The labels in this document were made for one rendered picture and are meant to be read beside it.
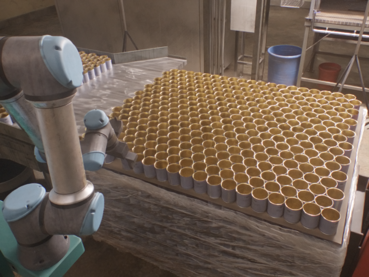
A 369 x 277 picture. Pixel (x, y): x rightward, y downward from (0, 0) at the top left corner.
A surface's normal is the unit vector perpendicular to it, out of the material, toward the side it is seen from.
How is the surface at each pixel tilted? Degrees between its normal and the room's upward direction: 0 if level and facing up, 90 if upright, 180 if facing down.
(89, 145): 25
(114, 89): 0
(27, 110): 103
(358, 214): 0
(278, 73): 93
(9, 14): 90
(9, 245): 0
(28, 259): 73
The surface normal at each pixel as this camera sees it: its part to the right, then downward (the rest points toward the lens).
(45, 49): -0.01, -0.25
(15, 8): 0.89, 0.23
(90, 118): -0.05, -0.52
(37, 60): -0.06, 0.16
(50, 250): 0.69, 0.09
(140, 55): 0.30, 0.52
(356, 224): -0.03, -0.83
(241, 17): -0.46, 0.51
